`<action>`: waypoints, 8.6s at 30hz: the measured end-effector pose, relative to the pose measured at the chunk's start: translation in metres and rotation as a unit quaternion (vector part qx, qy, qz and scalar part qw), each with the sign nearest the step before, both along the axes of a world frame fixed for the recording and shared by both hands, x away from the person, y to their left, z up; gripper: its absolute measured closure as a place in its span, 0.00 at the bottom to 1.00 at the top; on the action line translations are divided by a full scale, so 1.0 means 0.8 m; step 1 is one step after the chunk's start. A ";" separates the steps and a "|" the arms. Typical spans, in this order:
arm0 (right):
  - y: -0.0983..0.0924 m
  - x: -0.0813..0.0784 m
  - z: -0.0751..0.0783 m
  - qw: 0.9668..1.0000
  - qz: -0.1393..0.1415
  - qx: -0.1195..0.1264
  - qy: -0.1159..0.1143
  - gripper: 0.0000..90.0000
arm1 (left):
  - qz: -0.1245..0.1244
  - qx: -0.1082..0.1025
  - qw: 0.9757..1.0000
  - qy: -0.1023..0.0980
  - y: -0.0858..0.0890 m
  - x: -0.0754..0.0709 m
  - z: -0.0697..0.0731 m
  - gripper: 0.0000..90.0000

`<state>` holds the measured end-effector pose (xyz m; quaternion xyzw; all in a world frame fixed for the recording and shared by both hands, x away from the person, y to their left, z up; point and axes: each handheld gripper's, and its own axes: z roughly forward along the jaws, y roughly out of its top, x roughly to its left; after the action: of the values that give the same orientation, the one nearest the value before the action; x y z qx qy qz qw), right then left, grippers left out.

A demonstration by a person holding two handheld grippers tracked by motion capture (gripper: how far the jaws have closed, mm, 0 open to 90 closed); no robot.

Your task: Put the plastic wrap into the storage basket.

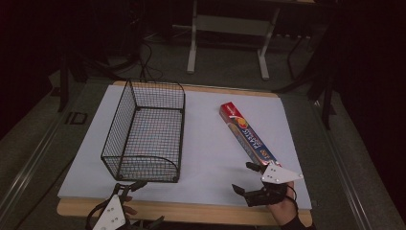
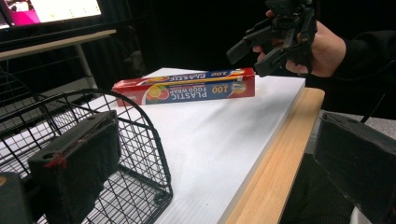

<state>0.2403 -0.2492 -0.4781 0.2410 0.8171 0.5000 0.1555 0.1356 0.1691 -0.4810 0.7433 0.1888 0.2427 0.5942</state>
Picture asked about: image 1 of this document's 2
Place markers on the red and blue plastic wrap box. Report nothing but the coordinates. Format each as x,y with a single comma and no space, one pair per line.
247,134

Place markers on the person's right hand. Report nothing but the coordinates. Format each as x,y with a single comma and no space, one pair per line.
284,212

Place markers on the person's left hand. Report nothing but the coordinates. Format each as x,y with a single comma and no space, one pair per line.
130,209

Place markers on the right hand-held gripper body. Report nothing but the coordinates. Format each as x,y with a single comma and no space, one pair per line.
274,187

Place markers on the white metal desk frame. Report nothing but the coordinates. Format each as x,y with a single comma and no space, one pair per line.
230,25

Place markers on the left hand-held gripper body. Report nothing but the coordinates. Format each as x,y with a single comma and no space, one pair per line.
111,214

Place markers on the black metal stand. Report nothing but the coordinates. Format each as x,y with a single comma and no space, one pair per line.
327,102

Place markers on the white table sheet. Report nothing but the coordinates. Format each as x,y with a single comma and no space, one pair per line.
207,153

